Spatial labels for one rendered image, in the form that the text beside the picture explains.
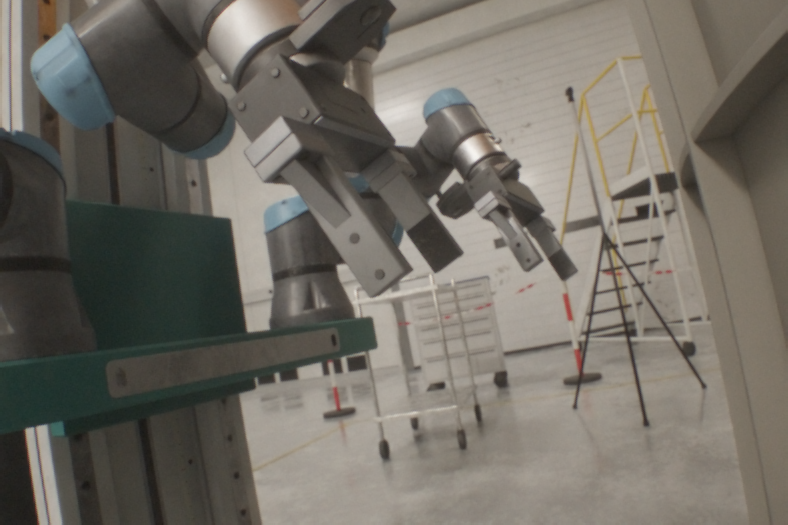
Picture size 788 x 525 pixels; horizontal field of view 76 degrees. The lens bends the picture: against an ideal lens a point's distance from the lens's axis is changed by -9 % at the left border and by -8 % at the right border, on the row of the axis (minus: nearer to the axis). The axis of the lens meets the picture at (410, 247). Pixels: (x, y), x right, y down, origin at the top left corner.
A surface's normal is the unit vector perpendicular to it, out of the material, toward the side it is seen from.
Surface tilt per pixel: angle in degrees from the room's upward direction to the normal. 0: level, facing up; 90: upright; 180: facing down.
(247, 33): 96
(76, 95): 135
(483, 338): 90
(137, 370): 90
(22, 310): 73
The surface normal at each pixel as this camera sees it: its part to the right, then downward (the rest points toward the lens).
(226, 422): 0.88, -0.22
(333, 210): 0.03, 0.45
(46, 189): 0.97, -0.23
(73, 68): 0.15, 0.24
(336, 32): 0.58, 0.80
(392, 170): -0.30, 0.06
